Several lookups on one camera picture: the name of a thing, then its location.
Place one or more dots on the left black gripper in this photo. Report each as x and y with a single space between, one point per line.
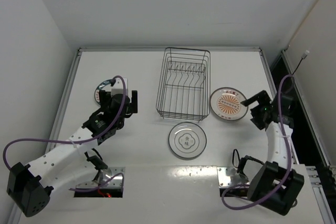
128 106

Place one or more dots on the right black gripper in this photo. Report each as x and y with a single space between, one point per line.
258 107

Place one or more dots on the green rimmed plate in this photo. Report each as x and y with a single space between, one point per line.
102 86

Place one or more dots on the orange sunburst pattern plate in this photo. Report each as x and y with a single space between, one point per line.
226 104

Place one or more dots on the white plate grey rim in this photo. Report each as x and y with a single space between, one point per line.
187 140

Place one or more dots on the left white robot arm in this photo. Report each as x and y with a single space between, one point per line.
30 186

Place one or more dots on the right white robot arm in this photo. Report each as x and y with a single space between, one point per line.
276 185

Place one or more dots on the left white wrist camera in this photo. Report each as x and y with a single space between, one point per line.
117 88

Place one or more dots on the grey wire dish rack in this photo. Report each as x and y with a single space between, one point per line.
185 84

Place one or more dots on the black wall cable white plug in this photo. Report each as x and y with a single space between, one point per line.
303 57

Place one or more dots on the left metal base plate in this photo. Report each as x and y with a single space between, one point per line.
111 178

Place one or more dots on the metal base plate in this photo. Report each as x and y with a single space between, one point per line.
228 176
111 178

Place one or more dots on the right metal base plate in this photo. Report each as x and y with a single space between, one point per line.
228 176

